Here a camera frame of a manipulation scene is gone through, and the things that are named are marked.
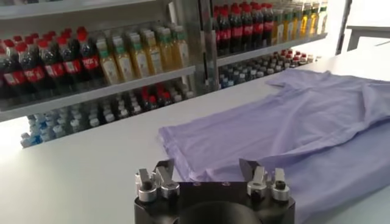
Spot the cola bottle red cap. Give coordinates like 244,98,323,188
230,5,244,53
57,36,83,83
76,30,104,80
252,3,264,48
16,42,46,91
218,9,233,55
213,7,221,55
38,39,66,88
262,2,274,46
241,4,254,50
2,41,28,95
0,48,13,101

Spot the grey metal shelf rack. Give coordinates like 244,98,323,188
0,0,214,150
210,0,330,92

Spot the purple t-shirt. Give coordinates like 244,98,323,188
158,69,390,224

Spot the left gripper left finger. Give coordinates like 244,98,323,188
135,158,181,203

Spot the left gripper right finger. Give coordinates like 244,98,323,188
239,158,291,202

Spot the blue label water bottle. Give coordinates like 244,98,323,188
39,120,58,142
20,130,42,149

